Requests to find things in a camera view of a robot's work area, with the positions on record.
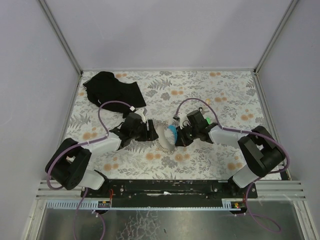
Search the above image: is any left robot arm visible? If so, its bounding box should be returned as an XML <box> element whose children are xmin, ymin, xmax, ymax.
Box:
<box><xmin>45</xmin><ymin>113</ymin><xmax>159</xmax><ymax>190</ymax></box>

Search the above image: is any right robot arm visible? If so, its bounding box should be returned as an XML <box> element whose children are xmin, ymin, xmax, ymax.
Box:
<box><xmin>173</xmin><ymin>110</ymin><xmax>286</xmax><ymax>189</ymax></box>

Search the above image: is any floral table mat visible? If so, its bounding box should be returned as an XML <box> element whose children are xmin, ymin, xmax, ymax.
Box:
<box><xmin>65</xmin><ymin>71</ymin><xmax>267</xmax><ymax>180</ymax></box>

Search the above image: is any black cloth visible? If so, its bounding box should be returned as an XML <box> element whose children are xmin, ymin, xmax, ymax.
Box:
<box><xmin>83</xmin><ymin>71</ymin><xmax>146</xmax><ymax>118</ymax></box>

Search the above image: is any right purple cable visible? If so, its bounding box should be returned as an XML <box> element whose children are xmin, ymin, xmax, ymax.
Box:
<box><xmin>173</xmin><ymin>98</ymin><xmax>291</xmax><ymax>232</ymax></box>

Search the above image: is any purple cable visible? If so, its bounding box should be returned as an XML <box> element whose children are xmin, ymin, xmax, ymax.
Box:
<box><xmin>46</xmin><ymin>100</ymin><xmax>137</xmax><ymax>240</ymax></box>
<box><xmin>173</xmin><ymin>98</ymin><xmax>291</xmax><ymax>232</ymax></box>

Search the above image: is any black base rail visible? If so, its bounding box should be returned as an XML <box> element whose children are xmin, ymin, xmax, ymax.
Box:
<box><xmin>85</xmin><ymin>179</ymin><xmax>258</xmax><ymax>209</ymax></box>

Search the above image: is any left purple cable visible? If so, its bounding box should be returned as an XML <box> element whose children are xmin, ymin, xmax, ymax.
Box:
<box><xmin>46</xmin><ymin>100</ymin><xmax>137</xmax><ymax>240</ymax></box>

